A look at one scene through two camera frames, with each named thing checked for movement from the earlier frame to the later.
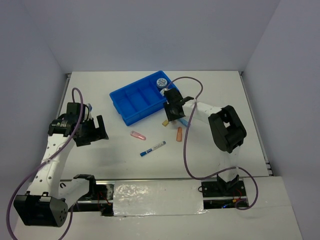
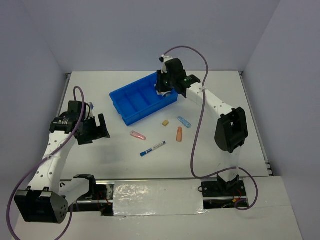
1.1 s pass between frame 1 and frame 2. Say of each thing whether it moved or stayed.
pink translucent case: stayed
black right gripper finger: moved
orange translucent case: stayed
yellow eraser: stayed
